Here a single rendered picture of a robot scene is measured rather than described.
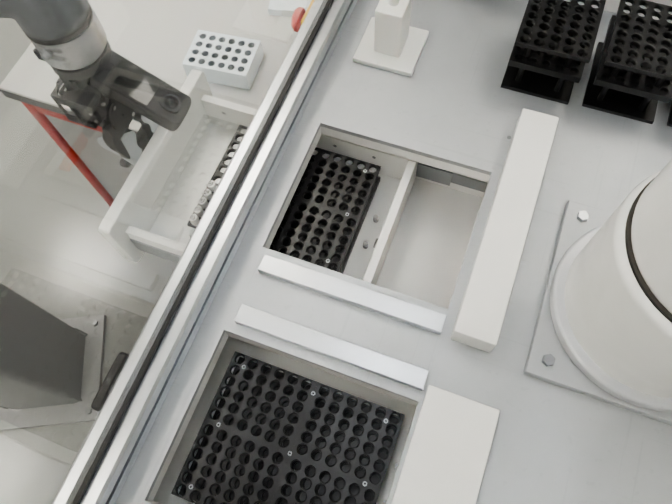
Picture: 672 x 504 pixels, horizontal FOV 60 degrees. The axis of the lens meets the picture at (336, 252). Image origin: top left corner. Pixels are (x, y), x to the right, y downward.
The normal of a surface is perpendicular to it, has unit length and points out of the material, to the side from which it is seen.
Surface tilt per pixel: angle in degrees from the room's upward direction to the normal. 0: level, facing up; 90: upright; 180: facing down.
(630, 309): 90
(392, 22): 90
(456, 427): 0
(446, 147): 0
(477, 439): 0
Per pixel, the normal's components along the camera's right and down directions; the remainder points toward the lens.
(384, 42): -0.36, 0.86
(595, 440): -0.04, -0.40
